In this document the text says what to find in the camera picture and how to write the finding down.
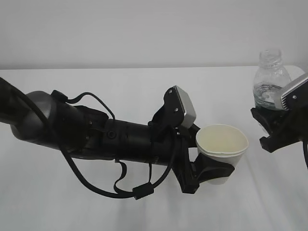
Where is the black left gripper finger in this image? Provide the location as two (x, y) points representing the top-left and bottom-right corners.
(187, 124), (200, 147)
(192, 154), (235, 185)

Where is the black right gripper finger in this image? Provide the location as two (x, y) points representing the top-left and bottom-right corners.
(250, 107), (289, 135)
(259, 131), (303, 153)

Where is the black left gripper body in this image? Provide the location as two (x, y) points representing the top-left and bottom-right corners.
(149, 106), (199, 194)

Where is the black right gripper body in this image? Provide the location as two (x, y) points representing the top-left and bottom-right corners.
(276, 96), (308, 145)

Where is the white paper cup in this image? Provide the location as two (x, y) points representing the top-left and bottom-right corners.
(195, 124), (249, 185)

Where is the clear green-label water bottle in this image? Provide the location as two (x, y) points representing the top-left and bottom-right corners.
(253, 48), (292, 111)

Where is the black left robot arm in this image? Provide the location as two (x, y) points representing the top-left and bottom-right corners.
(0, 79), (234, 199)

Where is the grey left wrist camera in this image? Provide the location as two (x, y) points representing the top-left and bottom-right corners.
(163, 85), (196, 129)

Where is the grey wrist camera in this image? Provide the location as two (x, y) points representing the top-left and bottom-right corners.
(163, 85), (196, 129)
(274, 73), (308, 111)

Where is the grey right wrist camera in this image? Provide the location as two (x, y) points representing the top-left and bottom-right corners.
(274, 73), (308, 111)

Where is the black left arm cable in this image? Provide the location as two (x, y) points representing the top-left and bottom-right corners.
(0, 77), (179, 200)

